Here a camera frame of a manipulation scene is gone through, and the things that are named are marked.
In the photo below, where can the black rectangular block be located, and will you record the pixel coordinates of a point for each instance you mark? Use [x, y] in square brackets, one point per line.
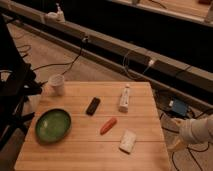
[93, 106]

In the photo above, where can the white tube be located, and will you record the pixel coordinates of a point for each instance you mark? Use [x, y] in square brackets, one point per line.
[124, 100]

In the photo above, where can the green ceramic bowl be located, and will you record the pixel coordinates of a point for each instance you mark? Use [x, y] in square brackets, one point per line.
[52, 126]

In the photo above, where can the blue power box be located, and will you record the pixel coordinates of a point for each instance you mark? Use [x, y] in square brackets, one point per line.
[178, 107]

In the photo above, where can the white paper cup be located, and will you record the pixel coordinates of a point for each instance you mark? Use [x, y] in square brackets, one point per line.
[56, 82]

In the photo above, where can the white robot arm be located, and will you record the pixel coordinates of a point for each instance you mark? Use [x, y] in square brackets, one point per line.
[192, 131]

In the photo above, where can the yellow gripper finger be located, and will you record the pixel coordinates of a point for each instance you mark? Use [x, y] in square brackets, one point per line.
[177, 121]
[177, 145]

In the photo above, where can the black tripod stand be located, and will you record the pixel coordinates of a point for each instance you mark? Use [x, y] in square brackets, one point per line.
[17, 82]

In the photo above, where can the white sponge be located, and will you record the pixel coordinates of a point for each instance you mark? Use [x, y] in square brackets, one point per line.
[127, 141]

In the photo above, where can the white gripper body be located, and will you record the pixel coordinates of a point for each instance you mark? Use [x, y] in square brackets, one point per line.
[185, 131]

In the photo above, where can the orange carrot toy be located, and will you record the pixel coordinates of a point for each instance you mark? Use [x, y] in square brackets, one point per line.
[108, 125]

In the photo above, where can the white object on beam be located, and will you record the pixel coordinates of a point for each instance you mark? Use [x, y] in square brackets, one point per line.
[58, 15]

